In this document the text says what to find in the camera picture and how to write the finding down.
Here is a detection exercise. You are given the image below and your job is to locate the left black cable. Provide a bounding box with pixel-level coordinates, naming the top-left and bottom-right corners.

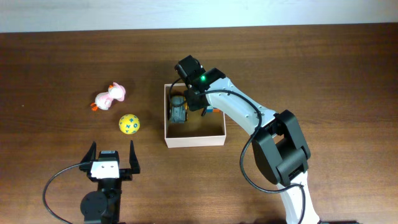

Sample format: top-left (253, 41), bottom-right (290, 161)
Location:
top-left (42, 162), bottom-right (91, 224)

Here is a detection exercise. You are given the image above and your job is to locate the grey yellow toy truck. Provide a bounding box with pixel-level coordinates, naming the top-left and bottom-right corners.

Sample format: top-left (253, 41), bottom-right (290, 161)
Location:
top-left (169, 95), bottom-right (188, 124)

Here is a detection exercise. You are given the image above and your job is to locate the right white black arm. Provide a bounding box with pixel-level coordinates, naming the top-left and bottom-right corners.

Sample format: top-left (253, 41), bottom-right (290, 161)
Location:
top-left (174, 55), bottom-right (321, 223)

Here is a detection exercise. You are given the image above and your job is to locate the colourful puzzle cube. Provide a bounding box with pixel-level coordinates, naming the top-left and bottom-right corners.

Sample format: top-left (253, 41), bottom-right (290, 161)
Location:
top-left (206, 106), bottom-right (220, 113)

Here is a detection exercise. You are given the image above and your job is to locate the pink white toy duck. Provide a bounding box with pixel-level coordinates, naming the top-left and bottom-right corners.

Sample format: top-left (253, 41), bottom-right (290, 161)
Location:
top-left (90, 82), bottom-right (126, 111)

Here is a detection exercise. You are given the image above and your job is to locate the pink cardboard box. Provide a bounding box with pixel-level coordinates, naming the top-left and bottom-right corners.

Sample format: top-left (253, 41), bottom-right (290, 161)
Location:
top-left (164, 83), bottom-right (226, 149)

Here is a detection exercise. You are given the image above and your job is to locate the yellow letter ball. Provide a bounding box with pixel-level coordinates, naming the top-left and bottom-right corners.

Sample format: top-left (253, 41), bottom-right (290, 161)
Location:
top-left (118, 114), bottom-right (141, 134)

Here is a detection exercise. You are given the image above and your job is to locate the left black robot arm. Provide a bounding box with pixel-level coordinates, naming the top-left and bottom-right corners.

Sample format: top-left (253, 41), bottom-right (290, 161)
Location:
top-left (79, 141), bottom-right (141, 224)

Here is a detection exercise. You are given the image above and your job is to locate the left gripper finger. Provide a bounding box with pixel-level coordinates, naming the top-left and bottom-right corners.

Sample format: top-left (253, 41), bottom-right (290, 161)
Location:
top-left (81, 141), bottom-right (96, 163)
top-left (129, 140), bottom-right (140, 170)

